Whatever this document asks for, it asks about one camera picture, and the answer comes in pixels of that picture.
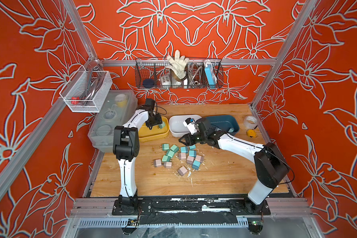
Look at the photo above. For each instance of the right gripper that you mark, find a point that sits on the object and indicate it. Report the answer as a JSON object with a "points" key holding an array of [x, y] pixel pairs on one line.
{"points": [[187, 139]]}

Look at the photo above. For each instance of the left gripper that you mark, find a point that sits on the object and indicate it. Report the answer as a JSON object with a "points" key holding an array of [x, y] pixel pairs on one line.
{"points": [[158, 120]]}

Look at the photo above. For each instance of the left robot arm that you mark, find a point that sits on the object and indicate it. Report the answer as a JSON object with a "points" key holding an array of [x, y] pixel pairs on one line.
{"points": [[126, 148]]}

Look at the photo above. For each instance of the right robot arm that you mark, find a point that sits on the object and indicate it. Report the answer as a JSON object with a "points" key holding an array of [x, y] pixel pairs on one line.
{"points": [[270, 165]]}

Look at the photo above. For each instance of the yellow storage box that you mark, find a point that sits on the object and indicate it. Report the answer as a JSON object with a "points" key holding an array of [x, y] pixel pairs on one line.
{"points": [[145, 134]]}

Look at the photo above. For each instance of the white storage box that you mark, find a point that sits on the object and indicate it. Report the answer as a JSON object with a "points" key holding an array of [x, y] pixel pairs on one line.
{"points": [[177, 127]]}

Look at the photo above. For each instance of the dark blue storage box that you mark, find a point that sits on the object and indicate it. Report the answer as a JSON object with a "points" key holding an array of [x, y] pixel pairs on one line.
{"points": [[224, 122]]}

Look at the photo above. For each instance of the light blue box in basket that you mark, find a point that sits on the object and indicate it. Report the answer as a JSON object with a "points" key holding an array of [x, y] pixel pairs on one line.
{"points": [[209, 72]]}

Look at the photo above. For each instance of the pink plug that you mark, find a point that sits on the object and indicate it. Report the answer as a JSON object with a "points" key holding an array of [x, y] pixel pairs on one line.
{"points": [[199, 158], [182, 171], [190, 160], [182, 156], [157, 163], [168, 164]]}

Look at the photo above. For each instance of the white power strip in basket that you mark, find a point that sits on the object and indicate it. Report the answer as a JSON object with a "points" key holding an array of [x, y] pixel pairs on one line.
{"points": [[166, 80]]}

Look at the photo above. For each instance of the clear plastic lidded container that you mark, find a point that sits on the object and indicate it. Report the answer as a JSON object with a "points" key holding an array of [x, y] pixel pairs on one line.
{"points": [[118, 108]]}

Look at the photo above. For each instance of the yellow tape measure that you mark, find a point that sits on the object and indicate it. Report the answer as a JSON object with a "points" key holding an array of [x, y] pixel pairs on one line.
{"points": [[251, 133]]}

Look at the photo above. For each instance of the clear tape roll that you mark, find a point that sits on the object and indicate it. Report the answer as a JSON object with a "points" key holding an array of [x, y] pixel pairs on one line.
{"points": [[250, 122]]}

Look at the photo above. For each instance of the white rubber glove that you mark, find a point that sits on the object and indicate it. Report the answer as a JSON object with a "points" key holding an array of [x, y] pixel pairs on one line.
{"points": [[178, 64]]}

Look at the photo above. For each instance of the red object in basket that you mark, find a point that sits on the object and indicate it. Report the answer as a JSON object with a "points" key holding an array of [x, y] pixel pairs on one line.
{"points": [[75, 100]]}

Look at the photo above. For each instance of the black wire basket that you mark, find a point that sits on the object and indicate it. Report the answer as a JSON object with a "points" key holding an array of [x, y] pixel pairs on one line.
{"points": [[149, 70]]}

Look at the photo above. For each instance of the white wire basket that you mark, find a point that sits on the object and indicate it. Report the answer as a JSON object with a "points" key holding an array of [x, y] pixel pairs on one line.
{"points": [[92, 86]]}

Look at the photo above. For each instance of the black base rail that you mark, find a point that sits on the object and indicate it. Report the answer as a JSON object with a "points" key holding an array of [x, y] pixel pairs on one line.
{"points": [[192, 211]]}

